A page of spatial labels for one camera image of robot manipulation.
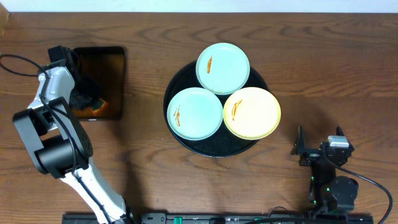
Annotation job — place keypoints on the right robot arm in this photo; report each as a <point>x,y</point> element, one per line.
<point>328,192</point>

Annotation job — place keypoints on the yellow plate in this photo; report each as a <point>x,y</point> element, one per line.
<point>251,113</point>

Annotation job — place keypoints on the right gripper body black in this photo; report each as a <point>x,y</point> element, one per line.
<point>311,156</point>

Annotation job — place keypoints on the orange green sponge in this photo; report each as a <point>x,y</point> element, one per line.
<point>88,107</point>

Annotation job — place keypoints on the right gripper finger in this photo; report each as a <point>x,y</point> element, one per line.
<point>339,131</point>
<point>299,145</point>

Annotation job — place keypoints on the green plate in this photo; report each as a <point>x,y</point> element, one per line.
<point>222,68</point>
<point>194,114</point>

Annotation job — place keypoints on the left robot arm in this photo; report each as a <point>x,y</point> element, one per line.
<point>85,83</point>

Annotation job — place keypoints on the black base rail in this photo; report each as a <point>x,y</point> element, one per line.
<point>279,217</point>

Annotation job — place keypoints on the black rectangular water tray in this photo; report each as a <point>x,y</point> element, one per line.
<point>104,68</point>

